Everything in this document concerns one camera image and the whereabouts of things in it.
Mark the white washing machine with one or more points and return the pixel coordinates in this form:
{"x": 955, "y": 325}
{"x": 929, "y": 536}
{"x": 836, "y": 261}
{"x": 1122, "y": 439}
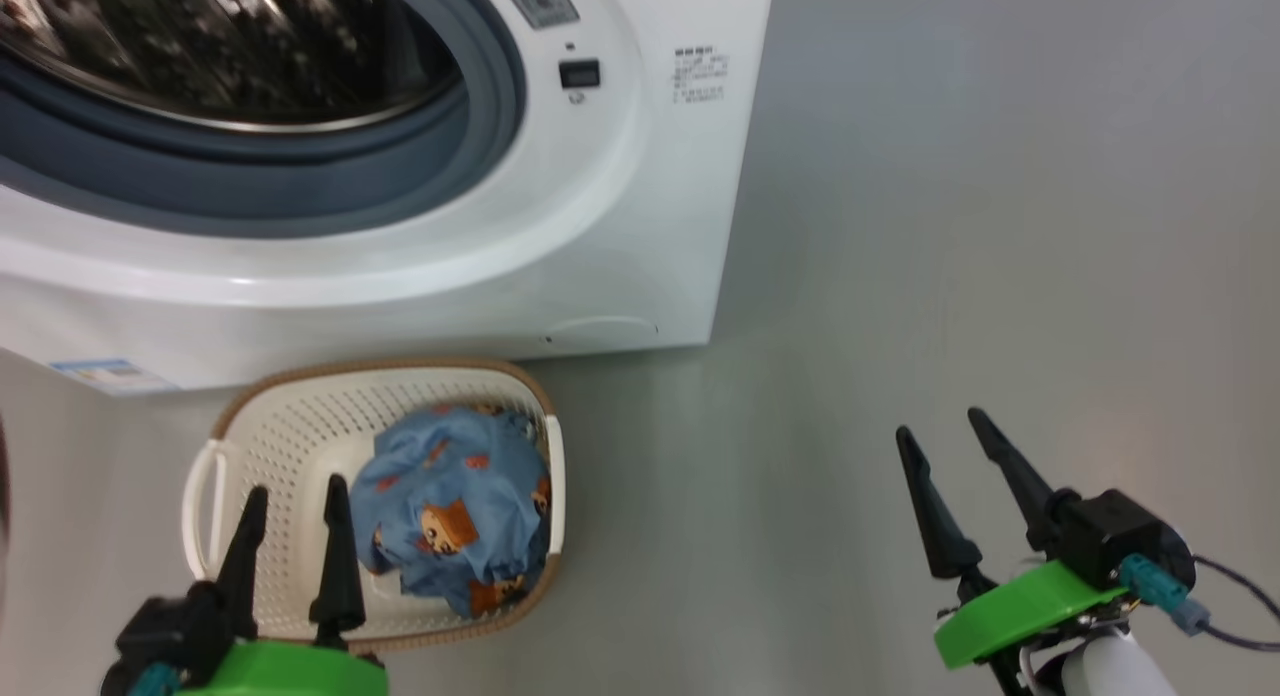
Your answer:
{"x": 620, "y": 226}

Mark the blue bear print garment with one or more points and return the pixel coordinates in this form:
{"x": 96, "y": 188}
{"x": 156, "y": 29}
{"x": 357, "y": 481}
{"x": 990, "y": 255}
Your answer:
{"x": 460, "y": 496}

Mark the blue energy label sticker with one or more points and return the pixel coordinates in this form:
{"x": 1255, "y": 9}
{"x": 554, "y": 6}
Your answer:
{"x": 110, "y": 376}

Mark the grey rubber door gasket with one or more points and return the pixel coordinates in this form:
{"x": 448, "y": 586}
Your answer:
{"x": 300, "y": 181}

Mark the teal camera connector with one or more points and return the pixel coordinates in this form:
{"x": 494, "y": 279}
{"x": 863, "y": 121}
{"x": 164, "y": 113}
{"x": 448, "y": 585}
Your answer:
{"x": 152, "y": 682}
{"x": 1160, "y": 588}

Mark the teal left camera connector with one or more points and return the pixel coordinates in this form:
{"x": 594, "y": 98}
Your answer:
{"x": 152, "y": 682}

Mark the teal right camera connector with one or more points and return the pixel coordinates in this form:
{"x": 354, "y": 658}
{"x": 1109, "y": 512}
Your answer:
{"x": 1160, "y": 588}

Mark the black door lock socket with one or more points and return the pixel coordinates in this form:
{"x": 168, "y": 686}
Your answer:
{"x": 579, "y": 73}

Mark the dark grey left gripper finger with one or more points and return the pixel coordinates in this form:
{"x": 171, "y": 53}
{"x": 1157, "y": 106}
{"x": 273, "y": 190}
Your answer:
{"x": 337, "y": 566}
{"x": 245, "y": 566}

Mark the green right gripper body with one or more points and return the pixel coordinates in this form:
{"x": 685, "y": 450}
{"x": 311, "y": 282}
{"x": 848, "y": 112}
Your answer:
{"x": 1020, "y": 606}

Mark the cream perforated laundry basket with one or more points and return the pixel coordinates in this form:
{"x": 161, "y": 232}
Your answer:
{"x": 290, "y": 426}

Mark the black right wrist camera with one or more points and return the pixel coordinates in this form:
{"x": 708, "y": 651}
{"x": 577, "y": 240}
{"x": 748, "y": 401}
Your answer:
{"x": 1115, "y": 531}

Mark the steel washing drum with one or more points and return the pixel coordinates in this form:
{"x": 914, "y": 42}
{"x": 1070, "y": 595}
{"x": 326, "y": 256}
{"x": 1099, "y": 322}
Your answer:
{"x": 220, "y": 46}

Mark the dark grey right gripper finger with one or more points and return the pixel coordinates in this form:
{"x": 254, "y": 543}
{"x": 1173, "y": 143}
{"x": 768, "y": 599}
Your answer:
{"x": 1015, "y": 471}
{"x": 940, "y": 526}

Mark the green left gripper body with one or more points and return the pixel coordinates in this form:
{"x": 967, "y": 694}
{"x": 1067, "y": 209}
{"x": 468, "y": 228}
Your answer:
{"x": 290, "y": 673}

